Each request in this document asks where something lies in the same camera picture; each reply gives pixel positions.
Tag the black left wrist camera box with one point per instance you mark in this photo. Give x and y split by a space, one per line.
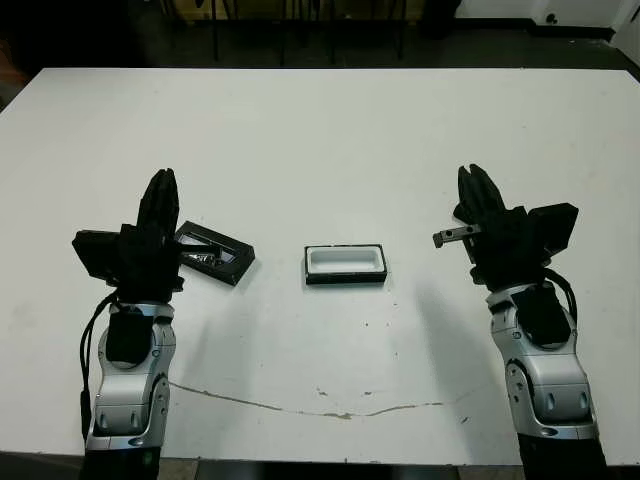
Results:
95 255

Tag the small black round object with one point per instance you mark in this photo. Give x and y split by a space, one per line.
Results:
551 18

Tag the black metal furniture leg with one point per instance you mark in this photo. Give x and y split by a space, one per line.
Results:
216 30

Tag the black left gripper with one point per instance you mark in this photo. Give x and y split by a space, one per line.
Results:
145 270

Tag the black box base white insert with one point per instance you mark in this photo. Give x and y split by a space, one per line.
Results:
345 277

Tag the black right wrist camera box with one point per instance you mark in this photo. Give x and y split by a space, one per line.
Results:
555 227

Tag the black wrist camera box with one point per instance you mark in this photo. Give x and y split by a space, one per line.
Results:
555 227
95 255

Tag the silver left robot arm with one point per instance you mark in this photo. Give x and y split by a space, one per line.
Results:
120 400

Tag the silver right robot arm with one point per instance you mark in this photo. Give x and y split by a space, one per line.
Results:
550 385

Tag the yellow wooden board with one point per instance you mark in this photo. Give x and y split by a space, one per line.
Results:
192 9

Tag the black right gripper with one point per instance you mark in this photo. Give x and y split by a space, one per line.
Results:
505 250

